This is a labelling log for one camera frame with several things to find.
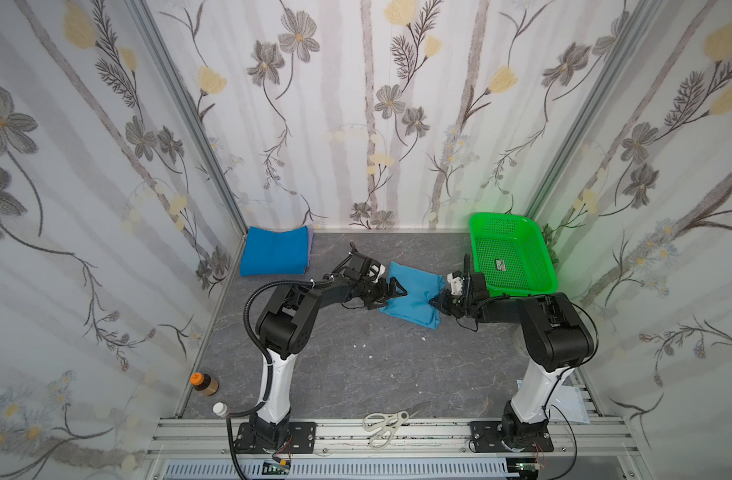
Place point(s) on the white handled scissors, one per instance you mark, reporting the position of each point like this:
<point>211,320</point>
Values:
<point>382,427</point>

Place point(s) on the light blue t shirt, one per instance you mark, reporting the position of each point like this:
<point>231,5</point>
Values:
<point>421,288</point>

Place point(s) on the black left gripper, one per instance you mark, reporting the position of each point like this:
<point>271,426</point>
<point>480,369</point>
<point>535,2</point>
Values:
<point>378,286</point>

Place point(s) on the brown bottle orange cap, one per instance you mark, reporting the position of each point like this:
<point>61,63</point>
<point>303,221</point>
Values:
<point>204,384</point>

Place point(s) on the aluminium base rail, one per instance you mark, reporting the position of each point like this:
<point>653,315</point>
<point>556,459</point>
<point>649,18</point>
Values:
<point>603,449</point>

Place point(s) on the green plastic basket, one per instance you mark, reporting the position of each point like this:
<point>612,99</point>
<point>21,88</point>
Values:
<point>519,241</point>

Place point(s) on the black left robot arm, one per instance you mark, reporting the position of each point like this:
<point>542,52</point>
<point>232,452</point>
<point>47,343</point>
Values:
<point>279,318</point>

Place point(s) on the small white capped bottle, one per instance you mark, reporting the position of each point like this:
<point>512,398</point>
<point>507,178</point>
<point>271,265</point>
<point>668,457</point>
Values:
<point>220,409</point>

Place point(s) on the folded blue t shirt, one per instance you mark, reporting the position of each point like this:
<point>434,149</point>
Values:
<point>275,253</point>

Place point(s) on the white slotted cable duct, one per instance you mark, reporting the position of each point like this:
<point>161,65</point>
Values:
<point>398,468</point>

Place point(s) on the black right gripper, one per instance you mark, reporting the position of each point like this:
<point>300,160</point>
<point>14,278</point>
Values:
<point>451,300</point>

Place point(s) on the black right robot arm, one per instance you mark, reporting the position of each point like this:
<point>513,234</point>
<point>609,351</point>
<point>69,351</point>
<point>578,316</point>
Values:
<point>556,340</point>

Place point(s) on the folded lilac t shirt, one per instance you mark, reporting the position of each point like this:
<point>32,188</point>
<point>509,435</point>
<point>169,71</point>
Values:
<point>310,237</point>

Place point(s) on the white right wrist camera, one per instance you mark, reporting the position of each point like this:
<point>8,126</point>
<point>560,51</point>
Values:
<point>467,284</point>

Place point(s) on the clear plastic bag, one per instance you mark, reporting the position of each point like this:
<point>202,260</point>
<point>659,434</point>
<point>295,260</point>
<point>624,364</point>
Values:
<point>568,402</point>

